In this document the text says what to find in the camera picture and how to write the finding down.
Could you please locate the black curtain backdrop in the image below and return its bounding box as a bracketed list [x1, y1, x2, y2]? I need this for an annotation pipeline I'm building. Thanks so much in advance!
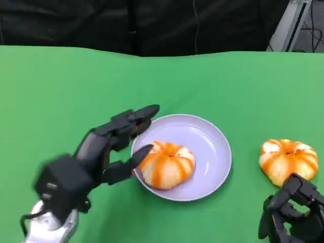
[0, 0, 292, 58]

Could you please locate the lilac plate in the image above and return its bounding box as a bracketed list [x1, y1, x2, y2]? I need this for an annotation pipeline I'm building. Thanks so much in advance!
[131, 114, 232, 202]

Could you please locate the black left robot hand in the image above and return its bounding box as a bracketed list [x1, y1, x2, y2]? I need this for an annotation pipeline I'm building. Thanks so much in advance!
[73, 104, 160, 187]

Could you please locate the orange and white bread roll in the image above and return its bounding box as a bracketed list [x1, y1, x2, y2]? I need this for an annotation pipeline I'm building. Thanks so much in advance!
[259, 138, 318, 188]
[138, 141, 196, 191]

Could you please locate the black floor cable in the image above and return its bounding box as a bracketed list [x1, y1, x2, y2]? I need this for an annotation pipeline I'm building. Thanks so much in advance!
[301, 15, 324, 53]

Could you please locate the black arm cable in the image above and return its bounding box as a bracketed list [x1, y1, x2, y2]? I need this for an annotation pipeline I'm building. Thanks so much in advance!
[20, 212, 49, 239]

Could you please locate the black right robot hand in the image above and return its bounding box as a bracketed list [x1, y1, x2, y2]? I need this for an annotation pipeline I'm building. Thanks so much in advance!
[258, 173, 324, 243]

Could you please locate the thin hanging cable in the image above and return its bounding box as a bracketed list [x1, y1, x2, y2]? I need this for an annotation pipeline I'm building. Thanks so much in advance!
[192, 0, 200, 55]

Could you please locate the green table cloth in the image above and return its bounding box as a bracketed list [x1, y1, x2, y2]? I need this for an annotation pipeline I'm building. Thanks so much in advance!
[0, 45, 324, 243]

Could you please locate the grey metal frame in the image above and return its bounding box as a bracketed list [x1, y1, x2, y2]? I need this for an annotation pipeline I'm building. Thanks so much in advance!
[266, 0, 324, 53]

